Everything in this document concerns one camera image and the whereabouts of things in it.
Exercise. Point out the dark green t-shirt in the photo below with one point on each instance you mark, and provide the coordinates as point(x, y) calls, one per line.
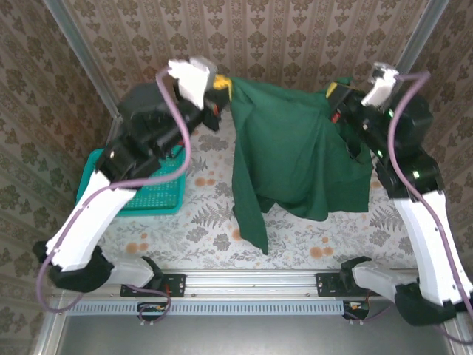
point(288, 148)

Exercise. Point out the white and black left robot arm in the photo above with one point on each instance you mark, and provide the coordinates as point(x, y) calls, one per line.
point(85, 222)

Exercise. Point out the teal plastic basket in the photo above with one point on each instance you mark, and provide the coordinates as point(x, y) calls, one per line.
point(159, 196)

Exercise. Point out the floral patterned table cover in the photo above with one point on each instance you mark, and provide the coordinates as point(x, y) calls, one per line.
point(207, 236)

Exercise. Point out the grey metal panel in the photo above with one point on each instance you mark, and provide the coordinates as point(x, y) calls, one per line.
point(240, 336)

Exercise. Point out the aluminium side rail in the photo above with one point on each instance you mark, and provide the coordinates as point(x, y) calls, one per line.
point(115, 127)

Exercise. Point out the aluminium corner post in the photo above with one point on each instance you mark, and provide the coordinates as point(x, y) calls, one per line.
point(425, 29)
point(79, 44)

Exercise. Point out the long aluminium base rail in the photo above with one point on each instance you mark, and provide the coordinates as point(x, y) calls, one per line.
point(251, 283)

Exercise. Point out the aluminium lower frame bar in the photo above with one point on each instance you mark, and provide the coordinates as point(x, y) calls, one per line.
point(458, 342)
point(51, 333)

